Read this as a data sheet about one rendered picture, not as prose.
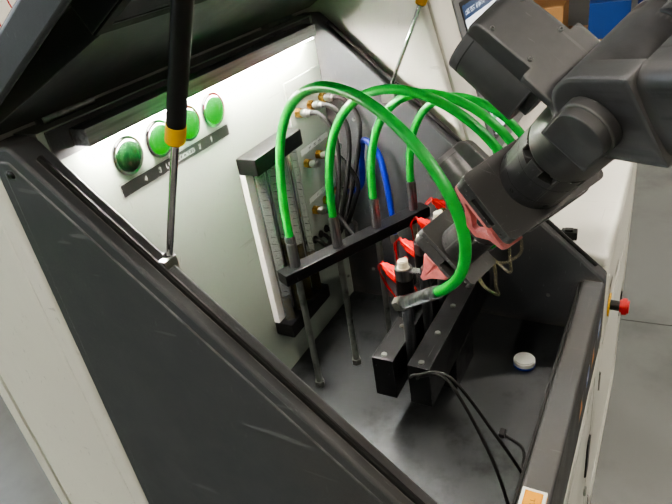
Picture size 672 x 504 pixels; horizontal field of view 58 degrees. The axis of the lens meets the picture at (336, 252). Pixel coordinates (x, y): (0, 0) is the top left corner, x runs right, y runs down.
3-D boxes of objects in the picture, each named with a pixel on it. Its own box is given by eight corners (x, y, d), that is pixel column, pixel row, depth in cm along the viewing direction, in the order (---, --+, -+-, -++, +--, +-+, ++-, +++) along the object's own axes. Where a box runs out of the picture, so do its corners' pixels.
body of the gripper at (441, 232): (440, 214, 87) (469, 186, 81) (489, 267, 86) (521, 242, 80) (414, 235, 83) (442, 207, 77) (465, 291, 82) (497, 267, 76)
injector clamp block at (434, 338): (435, 438, 101) (429, 369, 93) (380, 423, 106) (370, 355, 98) (490, 319, 126) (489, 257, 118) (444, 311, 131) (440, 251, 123)
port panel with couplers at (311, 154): (325, 238, 120) (298, 84, 105) (310, 236, 122) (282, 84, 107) (353, 209, 130) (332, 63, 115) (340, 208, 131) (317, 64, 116)
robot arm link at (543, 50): (616, 149, 31) (727, 37, 31) (452, 2, 32) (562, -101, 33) (542, 204, 43) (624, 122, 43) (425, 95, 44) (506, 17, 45)
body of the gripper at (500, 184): (454, 184, 49) (484, 144, 42) (545, 124, 52) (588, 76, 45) (503, 248, 48) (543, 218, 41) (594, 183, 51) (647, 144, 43)
